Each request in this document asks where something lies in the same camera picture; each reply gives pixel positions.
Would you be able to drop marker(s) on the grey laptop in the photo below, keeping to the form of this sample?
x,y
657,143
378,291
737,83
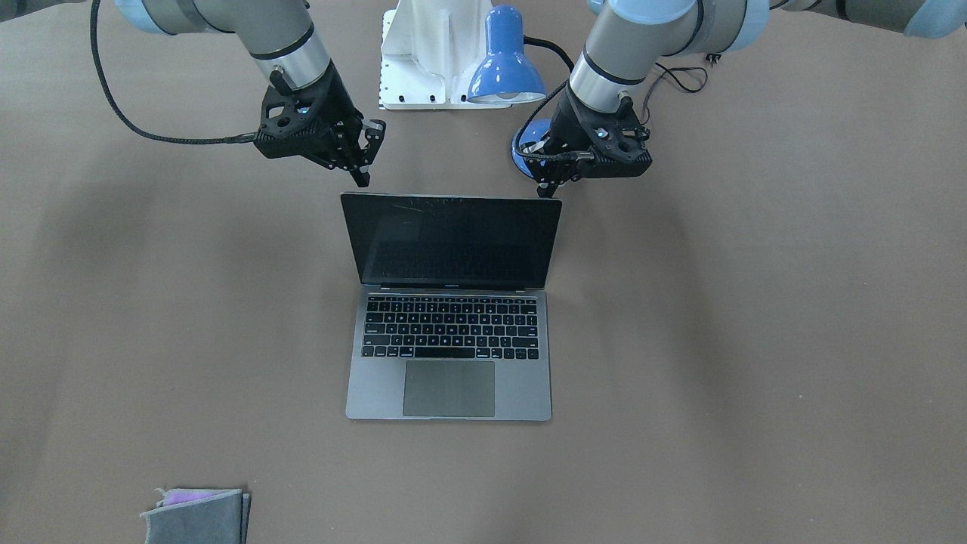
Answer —
x,y
452,314

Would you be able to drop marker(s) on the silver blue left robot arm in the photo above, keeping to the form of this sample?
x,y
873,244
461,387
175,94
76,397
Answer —
x,y
629,37

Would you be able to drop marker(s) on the folded grey purple cloth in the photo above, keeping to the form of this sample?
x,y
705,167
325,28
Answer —
x,y
198,516

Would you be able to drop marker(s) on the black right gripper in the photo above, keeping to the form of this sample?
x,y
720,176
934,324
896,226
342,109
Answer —
x,y
337,104

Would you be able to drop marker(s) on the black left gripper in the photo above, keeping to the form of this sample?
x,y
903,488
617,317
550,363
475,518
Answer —
x,y
565,126

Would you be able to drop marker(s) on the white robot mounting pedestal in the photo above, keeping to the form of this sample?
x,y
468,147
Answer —
x,y
430,51

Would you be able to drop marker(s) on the blue desk lamp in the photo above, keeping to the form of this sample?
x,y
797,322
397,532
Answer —
x,y
507,76

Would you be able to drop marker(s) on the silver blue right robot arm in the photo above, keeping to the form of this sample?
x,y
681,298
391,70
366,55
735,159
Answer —
x,y
274,33

